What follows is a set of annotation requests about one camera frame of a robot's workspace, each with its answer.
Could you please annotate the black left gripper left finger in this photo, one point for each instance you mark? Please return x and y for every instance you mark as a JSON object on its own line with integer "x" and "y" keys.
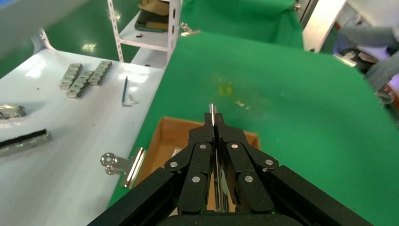
{"x": 187, "y": 174}

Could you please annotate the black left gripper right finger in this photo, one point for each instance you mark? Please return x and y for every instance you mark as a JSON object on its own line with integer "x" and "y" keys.
{"x": 249, "y": 174}

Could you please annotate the metal port shield plate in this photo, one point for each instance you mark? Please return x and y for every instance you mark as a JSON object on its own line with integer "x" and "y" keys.
{"x": 212, "y": 109}
{"x": 177, "y": 151}

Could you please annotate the shallow cardboard box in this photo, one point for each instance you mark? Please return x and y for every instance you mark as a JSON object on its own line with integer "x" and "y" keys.
{"x": 168, "y": 134}

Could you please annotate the flat cardboard pile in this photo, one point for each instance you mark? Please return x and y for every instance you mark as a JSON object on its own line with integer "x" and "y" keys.
{"x": 152, "y": 6}

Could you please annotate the silver binder clip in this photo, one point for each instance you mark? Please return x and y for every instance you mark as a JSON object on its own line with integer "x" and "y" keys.
{"x": 344, "y": 59}
{"x": 131, "y": 170}
{"x": 187, "y": 29}

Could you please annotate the small white scrap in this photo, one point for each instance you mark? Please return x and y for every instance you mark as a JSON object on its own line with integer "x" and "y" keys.
{"x": 240, "y": 103}

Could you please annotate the small silver screw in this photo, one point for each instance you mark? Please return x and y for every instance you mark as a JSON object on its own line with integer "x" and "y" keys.
{"x": 133, "y": 99}

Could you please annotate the hex key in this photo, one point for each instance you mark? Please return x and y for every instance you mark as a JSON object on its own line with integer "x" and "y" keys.
{"x": 125, "y": 90}

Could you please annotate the small notched metal strip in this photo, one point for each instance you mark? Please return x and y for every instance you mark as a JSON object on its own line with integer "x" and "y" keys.
{"x": 79, "y": 84}
{"x": 71, "y": 76}
{"x": 100, "y": 73}

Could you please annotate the long dark metal strip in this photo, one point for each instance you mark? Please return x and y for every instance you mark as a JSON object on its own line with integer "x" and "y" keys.
{"x": 25, "y": 142}

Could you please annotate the white robot torso column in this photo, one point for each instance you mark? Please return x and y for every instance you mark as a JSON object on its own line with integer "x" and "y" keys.
{"x": 321, "y": 25}

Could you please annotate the seated person in jeans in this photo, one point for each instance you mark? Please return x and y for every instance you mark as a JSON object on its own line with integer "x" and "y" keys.
{"x": 380, "y": 71}

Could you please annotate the silver metal bracket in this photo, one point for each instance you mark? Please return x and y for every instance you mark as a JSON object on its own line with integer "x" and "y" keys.
{"x": 12, "y": 112}

